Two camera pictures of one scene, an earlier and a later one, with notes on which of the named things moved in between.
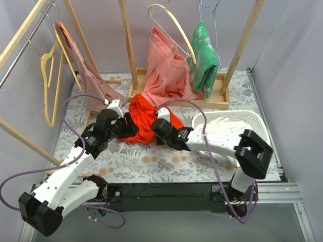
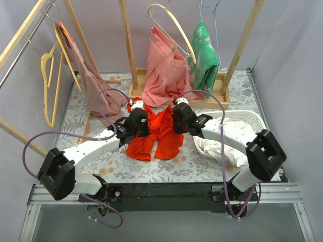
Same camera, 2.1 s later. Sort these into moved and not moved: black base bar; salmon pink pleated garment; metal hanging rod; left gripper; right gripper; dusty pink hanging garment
Moved: right gripper; left gripper
Not moved: black base bar; salmon pink pleated garment; dusty pink hanging garment; metal hanging rod
